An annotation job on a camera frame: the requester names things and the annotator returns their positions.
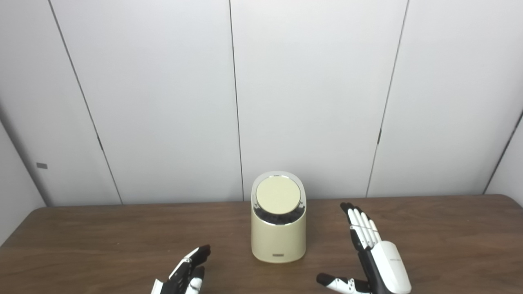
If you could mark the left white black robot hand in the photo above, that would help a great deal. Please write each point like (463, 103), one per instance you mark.
(182, 277)

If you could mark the round cream bin lid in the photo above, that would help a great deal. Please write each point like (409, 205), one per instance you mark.
(278, 194)

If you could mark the cream-colored bin body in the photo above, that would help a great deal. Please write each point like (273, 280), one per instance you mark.
(278, 241)

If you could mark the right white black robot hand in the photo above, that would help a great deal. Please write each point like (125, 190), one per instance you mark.
(388, 265)

